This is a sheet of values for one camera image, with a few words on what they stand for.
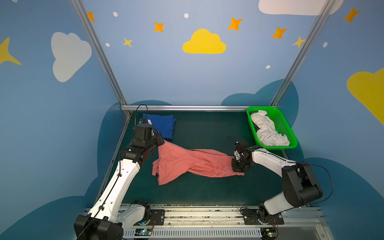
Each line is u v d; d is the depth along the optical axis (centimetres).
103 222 38
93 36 78
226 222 74
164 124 108
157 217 73
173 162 83
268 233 71
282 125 107
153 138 65
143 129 55
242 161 76
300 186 45
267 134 104
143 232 71
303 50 85
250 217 75
